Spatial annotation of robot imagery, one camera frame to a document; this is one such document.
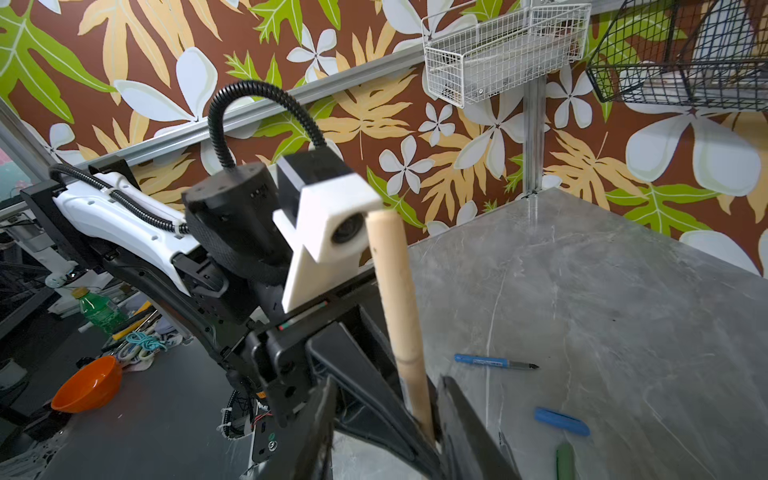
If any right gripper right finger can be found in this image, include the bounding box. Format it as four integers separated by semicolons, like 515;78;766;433
437;376;520;479

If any white wire basket left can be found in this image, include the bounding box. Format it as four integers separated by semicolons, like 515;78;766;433
422;2;592;108

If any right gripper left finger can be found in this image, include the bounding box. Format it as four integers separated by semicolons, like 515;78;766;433
256;377;338;480

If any blue pen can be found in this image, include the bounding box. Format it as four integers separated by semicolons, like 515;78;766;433
454;354;539;371

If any black wire basket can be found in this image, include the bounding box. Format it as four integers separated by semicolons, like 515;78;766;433
586;1;767;112

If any orange bowl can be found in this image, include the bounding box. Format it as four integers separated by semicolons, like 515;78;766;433
51;356;122;414

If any beige pen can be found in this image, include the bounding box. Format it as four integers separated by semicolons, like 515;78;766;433
366;210;435;446

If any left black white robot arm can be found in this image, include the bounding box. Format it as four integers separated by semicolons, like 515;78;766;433
22;80;444;479

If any green pen cap near blue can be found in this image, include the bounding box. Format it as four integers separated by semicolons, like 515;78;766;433
556;442;576;480

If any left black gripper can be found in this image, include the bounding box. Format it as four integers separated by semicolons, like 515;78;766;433
242;281;444;479

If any green plastic bottle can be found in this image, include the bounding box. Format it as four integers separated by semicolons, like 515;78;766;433
71;287;128;334

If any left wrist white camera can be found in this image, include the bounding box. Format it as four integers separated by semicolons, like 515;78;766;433
273;147;382;313

